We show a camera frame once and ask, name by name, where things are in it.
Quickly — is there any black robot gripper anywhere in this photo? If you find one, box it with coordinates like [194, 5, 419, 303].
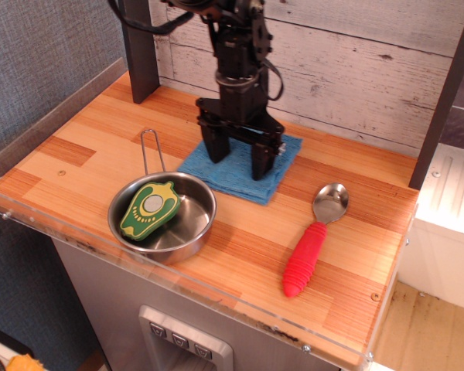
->
[196, 73, 285, 181]

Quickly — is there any blue cloth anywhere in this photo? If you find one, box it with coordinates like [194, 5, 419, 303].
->
[179, 134, 302, 206]

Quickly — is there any small metal pot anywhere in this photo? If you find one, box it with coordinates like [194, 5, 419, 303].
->
[107, 128, 218, 266]

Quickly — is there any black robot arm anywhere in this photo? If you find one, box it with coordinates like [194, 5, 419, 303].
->
[168, 1, 284, 180]

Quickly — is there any green yellow toy pepper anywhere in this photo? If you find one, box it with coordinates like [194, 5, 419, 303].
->
[119, 181, 181, 241]

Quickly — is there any clear acrylic front guard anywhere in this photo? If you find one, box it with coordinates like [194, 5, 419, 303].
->
[0, 193, 373, 370]

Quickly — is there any grey toy kitchen cabinet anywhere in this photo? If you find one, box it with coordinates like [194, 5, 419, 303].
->
[54, 241, 338, 370]

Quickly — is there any silver button panel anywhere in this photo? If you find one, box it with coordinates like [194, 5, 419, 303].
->
[138, 305, 234, 370]

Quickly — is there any white toy sink unit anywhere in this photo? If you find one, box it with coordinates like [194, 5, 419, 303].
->
[397, 145, 464, 308]

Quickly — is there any orange brown object bottom left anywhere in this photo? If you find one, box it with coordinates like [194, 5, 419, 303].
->
[0, 354, 45, 371]

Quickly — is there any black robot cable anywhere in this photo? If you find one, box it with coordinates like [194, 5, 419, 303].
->
[261, 60, 285, 102]

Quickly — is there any red handled metal spoon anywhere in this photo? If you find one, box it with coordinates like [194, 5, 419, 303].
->
[281, 182, 349, 298]

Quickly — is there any dark grey left post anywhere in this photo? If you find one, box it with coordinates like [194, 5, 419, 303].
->
[118, 0, 160, 104]

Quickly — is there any dark grey post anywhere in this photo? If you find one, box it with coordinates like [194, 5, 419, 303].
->
[118, 0, 160, 104]
[408, 28, 464, 190]

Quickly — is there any dark grey right post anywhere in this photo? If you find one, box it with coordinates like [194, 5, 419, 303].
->
[408, 28, 464, 190]

